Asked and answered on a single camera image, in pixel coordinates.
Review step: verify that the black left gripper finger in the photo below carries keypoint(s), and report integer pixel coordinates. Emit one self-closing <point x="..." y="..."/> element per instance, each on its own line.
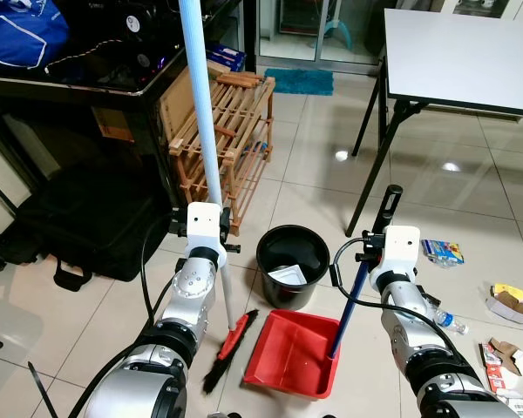
<point x="229" y="231"/>

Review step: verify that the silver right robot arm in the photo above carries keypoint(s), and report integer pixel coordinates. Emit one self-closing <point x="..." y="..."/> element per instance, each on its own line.
<point x="410" y="313"/>

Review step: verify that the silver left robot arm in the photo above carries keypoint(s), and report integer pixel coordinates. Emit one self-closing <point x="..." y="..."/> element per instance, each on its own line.
<point x="192" y="287"/>

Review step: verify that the teal floor mat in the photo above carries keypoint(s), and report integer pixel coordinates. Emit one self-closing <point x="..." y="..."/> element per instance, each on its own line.
<point x="298" y="82"/>

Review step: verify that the blue snack wrapper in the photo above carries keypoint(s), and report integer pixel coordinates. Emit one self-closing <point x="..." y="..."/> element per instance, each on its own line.
<point x="442" y="252"/>

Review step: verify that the white paper in bin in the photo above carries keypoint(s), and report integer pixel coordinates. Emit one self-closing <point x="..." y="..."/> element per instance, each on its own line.
<point x="289" y="275"/>

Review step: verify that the black round waste bin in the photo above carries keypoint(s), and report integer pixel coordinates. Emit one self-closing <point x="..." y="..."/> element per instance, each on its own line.
<point x="292" y="296"/>

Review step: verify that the clear plastic bottle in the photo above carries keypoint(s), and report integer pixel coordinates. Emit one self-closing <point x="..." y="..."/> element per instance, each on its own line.
<point x="449" y="320"/>

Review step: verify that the flat brown cardboard panel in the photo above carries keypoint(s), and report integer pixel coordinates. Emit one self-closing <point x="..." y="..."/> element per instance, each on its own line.
<point x="176" y="104"/>

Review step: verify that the brown cardboard box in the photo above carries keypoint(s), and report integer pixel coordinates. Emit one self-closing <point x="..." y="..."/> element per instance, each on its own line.
<point x="113" y="122"/>

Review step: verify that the yellow packet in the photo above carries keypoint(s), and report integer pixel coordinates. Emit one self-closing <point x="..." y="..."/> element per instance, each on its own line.
<point x="507" y="291"/>

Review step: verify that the wooden slatted shoe rack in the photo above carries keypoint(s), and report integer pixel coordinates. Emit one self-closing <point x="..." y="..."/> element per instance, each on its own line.
<point x="240" y="80"/>

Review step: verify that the large brown cardboard scrap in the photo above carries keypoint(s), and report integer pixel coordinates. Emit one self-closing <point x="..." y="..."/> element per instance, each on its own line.
<point x="516" y="309"/>

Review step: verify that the red and white carton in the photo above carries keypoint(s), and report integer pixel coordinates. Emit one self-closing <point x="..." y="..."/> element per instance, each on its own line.
<point x="491" y="366"/>

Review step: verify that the small blue box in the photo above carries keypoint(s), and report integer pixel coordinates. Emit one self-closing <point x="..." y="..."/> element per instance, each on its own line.
<point x="227" y="58"/>

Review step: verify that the black desk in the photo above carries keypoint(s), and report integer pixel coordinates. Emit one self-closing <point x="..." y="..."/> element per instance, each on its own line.
<point x="70" y="87"/>

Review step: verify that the black machine on desk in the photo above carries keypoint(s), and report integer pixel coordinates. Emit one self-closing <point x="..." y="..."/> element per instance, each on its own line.
<point x="131" y="39"/>

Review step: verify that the white folding table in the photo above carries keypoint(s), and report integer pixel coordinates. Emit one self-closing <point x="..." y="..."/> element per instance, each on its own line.
<point x="462" y="61"/>

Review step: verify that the white printed carton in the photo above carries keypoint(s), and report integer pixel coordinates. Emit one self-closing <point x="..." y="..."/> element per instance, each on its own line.
<point x="512" y="407"/>

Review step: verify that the teal plastic stool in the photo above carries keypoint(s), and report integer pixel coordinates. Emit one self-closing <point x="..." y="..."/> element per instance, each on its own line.
<point x="336" y="30"/>

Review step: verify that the blue bag with white stripes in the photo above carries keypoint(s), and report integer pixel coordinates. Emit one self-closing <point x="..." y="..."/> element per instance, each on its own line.
<point x="17" y="35"/>

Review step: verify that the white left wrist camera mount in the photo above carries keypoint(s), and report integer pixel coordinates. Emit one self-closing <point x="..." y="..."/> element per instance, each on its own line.
<point x="203" y="225"/>

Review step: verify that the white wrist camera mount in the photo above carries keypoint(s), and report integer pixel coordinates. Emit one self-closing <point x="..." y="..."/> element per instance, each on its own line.
<point x="203" y="225"/>
<point x="402" y="248"/>

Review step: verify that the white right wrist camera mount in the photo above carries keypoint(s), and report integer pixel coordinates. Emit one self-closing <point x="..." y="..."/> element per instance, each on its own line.
<point x="402" y="248"/>

